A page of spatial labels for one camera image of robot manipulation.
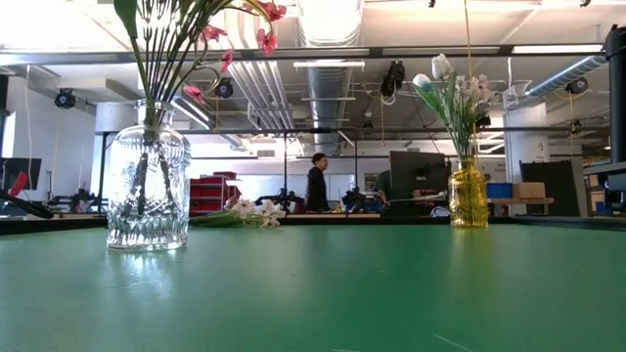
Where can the white blossom spray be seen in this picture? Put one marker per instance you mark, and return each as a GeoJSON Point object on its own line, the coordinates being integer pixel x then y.
{"type": "Point", "coordinates": [244, 207]}
{"type": "Point", "coordinates": [481, 88]}

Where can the clear ribbed glass vase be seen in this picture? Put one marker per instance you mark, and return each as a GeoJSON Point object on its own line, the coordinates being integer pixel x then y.
{"type": "Point", "coordinates": [147, 205]}

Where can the red artificial tulip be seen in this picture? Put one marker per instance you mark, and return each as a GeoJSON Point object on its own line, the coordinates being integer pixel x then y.
{"type": "Point", "coordinates": [124, 14]}

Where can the black background robot arm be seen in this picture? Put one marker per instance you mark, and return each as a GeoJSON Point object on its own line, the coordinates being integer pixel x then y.
{"type": "Point", "coordinates": [281, 199]}
{"type": "Point", "coordinates": [73, 199]}

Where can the yellow glass vase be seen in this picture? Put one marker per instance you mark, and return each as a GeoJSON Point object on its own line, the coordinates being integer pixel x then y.
{"type": "Point", "coordinates": [468, 200]}

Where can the black computer monitor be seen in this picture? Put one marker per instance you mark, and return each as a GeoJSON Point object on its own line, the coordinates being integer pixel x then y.
{"type": "Point", "coordinates": [418, 171]}

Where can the white ceiling light bar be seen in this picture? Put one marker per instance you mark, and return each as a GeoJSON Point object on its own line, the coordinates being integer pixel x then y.
{"type": "Point", "coordinates": [328, 64]}

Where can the black ceiling device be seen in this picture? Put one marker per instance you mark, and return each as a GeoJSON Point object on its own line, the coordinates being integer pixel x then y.
{"type": "Point", "coordinates": [392, 78]}

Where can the green table mat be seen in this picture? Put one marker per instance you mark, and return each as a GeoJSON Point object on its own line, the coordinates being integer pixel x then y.
{"type": "Point", "coordinates": [313, 313]}

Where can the blue storage bin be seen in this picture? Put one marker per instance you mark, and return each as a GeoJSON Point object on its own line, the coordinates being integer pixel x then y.
{"type": "Point", "coordinates": [500, 190]}

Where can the brown cardboard box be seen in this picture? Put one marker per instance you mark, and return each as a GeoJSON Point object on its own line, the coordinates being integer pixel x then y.
{"type": "Point", "coordinates": [528, 190]}

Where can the black board panel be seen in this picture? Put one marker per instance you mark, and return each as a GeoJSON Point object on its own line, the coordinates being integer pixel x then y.
{"type": "Point", "coordinates": [548, 171]}

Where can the dark background monitor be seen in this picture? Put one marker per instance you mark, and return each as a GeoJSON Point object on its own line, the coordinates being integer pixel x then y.
{"type": "Point", "coordinates": [24, 168]}

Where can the red background chair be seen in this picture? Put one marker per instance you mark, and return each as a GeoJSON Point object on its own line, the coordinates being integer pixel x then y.
{"type": "Point", "coordinates": [19, 183]}

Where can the silver ceiling duct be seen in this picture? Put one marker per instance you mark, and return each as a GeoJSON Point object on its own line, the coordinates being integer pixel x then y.
{"type": "Point", "coordinates": [328, 107]}

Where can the black background pipe frame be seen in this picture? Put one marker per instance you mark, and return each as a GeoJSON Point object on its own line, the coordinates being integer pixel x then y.
{"type": "Point", "coordinates": [391, 131]}

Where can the black ceiling camera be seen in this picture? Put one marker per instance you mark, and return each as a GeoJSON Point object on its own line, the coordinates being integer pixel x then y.
{"type": "Point", "coordinates": [65, 99]}
{"type": "Point", "coordinates": [224, 88]}
{"type": "Point", "coordinates": [578, 86]}

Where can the gray overhead frame beam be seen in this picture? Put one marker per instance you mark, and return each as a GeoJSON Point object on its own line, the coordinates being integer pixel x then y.
{"type": "Point", "coordinates": [375, 52]}

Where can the silver flexible duct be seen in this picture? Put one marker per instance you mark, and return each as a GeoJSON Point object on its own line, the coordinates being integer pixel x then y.
{"type": "Point", "coordinates": [577, 68]}

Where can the black frame post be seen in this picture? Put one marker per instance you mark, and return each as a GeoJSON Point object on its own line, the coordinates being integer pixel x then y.
{"type": "Point", "coordinates": [616, 98]}

